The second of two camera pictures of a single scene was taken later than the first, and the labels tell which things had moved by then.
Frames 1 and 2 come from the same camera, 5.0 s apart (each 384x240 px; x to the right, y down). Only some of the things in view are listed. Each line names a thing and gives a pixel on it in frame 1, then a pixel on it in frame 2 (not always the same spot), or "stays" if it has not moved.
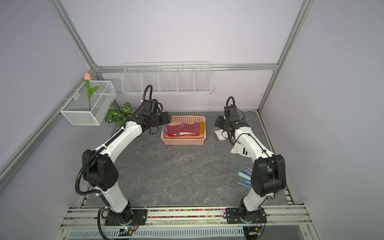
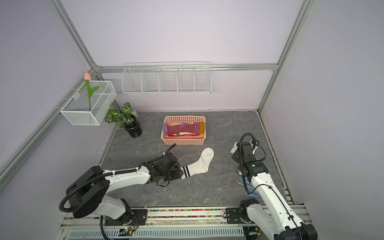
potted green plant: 114,115 stays
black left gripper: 166,119 to 178,173
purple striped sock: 193,128 stays
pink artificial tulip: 87,77 stays
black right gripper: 221,122 to 235,157
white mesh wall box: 88,103 stays
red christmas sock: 184,134 stays
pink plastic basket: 190,130 stays
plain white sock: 222,135 to 201,165
